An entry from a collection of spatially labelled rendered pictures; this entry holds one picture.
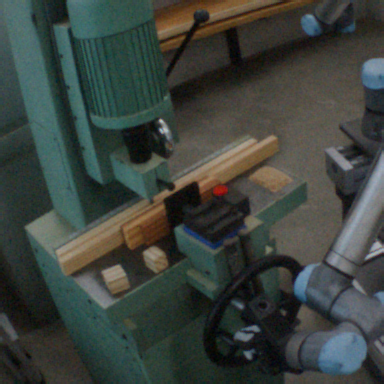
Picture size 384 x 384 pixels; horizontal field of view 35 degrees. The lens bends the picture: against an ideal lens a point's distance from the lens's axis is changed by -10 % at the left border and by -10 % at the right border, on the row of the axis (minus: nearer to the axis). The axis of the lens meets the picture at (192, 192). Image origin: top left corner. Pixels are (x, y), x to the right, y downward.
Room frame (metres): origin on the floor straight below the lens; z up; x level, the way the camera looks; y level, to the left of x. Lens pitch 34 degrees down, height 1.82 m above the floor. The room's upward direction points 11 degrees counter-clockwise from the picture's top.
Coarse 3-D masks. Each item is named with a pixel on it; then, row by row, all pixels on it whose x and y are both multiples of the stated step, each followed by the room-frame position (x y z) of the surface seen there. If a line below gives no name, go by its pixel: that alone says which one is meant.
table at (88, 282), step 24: (264, 192) 1.31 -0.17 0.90; (288, 192) 1.29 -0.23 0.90; (264, 216) 1.25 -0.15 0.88; (168, 240) 1.20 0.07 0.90; (96, 264) 1.16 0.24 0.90; (120, 264) 1.15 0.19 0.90; (144, 264) 1.13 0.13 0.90; (168, 264) 1.12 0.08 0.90; (72, 288) 1.15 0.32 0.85; (96, 288) 1.08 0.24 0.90; (144, 288) 1.06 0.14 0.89; (168, 288) 1.09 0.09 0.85; (216, 288) 1.05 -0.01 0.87; (96, 312) 1.06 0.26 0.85; (120, 312) 1.02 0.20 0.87
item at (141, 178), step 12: (120, 156) 1.32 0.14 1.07; (156, 156) 1.28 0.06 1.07; (120, 168) 1.30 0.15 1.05; (132, 168) 1.26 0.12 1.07; (144, 168) 1.24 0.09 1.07; (156, 168) 1.24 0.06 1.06; (168, 168) 1.26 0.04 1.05; (120, 180) 1.32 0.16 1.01; (132, 180) 1.27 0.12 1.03; (144, 180) 1.23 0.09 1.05; (168, 180) 1.26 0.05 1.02; (144, 192) 1.23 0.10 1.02; (156, 192) 1.24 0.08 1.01
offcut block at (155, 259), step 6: (144, 252) 1.13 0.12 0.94; (150, 252) 1.12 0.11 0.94; (156, 252) 1.12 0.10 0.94; (162, 252) 1.11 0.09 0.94; (150, 258) 1.10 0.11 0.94; (156, 258) 1.10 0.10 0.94; (162, 258) 1.11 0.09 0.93; (150, 264) 1.11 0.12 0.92; (156, 264) 1.10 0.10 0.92; (162, 264) 1.10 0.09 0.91; (156, 270) 1.09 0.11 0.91
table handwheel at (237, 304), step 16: (272, 256) 1.02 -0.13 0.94; (288, 256) 1.04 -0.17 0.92; (240, 272) 0.99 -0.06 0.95; (256, 272) 0.99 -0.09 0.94; (224, 288) 0.97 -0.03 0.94; (240, 288) 0.96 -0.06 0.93; (224, 304) 0.94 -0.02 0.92; (240, 304) 1.03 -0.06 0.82; (288, 304) 1.04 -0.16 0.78; (208, 320) 0.93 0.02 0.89; (288, 320) 1.03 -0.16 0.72; (208, 336) 0.92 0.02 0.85; (208, 352) 0.91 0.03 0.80; (256, 352) 0.98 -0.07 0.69
